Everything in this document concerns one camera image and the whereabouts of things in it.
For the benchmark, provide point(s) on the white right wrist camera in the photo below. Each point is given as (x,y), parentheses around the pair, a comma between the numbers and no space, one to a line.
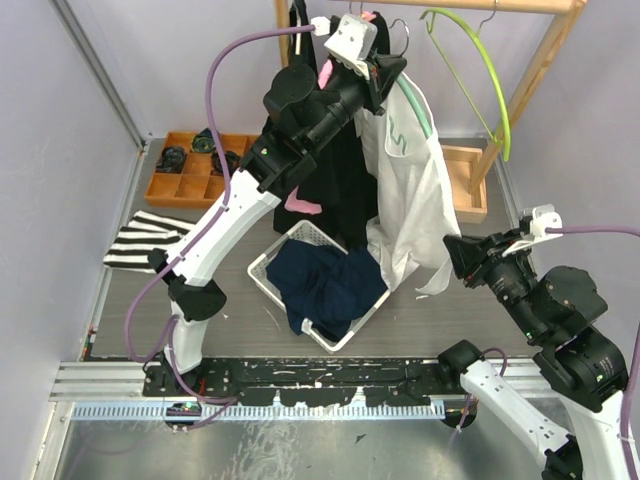
(539,226)

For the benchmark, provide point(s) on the grey slotted cable duct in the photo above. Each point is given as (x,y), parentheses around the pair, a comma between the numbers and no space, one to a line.
(166,410)

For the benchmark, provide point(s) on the navy blue t shirt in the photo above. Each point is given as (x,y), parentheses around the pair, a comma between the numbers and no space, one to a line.
(324,285)

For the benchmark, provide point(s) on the mint green hanger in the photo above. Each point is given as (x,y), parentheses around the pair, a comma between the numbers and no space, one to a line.
(403,82)

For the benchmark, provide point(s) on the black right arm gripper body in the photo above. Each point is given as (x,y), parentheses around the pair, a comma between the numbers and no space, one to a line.
(498,270)

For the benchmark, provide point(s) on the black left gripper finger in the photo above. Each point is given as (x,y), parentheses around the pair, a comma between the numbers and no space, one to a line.
(390,64)
(386,80)

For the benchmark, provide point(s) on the pink t shirt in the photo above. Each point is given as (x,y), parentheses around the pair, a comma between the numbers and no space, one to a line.
(340,181)

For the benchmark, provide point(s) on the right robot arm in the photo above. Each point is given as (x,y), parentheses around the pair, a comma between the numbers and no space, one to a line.
(586,369)

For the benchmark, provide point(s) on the orange wooden compartment tray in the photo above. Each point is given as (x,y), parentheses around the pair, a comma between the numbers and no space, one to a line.
(196,185)

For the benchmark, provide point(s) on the black printed t shirt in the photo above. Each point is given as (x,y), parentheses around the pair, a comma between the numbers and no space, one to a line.
(301,48)

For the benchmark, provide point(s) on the black white striped cloth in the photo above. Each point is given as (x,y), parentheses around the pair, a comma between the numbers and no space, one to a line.
(143,233)

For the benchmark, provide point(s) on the plain black t shirt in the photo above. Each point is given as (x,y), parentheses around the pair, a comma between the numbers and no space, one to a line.
(350,229)

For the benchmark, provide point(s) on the white t shirt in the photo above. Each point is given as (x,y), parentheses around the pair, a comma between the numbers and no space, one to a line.
(414,194)

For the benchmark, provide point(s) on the lime green hanger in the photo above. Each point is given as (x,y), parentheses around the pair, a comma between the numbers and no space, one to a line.
(502,134)

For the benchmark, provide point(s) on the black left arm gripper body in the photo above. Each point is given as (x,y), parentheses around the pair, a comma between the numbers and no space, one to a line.
(374,97)

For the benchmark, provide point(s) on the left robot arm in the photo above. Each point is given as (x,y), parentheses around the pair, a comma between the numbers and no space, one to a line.
(304,119)

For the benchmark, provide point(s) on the rolled dark sock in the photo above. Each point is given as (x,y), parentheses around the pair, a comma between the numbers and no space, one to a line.
(172,160)
(203,143)
(232,161)

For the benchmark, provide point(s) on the wooden clothes rack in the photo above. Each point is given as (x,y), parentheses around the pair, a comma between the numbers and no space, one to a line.
(468,167)

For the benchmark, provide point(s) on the white perforated plastic basket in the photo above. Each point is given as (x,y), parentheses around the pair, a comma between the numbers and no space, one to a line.
(307,232)

